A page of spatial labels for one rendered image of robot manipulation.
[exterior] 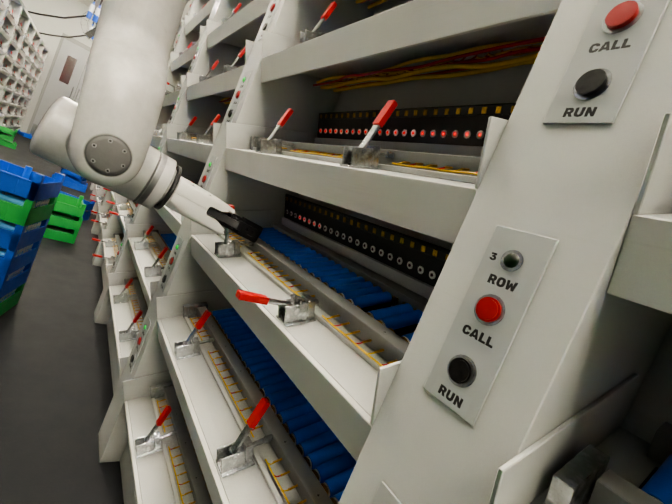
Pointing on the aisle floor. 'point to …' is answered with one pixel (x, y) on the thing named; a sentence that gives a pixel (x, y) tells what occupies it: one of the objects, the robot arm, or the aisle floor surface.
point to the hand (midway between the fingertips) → (249, 230)
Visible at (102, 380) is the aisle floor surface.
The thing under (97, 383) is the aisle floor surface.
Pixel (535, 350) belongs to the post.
